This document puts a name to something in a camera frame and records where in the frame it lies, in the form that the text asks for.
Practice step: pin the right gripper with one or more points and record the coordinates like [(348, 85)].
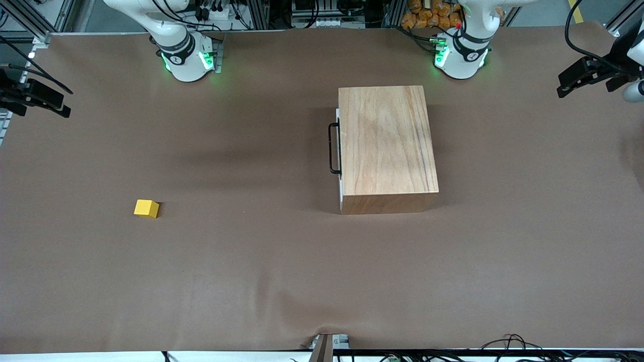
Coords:
[(15, 95)]

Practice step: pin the metal table edge bracket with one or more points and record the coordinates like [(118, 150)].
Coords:
[(322, 349)]

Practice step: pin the white power strip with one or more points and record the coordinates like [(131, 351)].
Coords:
[(214, 12)]

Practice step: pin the wooden drawer cabinet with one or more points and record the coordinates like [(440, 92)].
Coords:
[(385, 141)]

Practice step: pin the grey metal equipment rack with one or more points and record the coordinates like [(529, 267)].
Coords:
[(329, 22)]

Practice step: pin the orange packaged goods pile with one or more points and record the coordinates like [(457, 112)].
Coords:
[(427, 17)]

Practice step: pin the aluminium frame profile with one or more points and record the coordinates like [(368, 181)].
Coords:
[(43, 36), (621, 20)]

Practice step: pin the brown table mat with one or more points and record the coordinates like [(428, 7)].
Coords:
[(251, 251)]

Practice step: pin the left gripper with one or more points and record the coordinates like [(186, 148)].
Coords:
[(605, 72)]

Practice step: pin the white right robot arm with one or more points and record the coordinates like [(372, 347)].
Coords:
[(183, 60)]

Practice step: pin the yellow block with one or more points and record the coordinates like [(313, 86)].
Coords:
[(146, 208)]

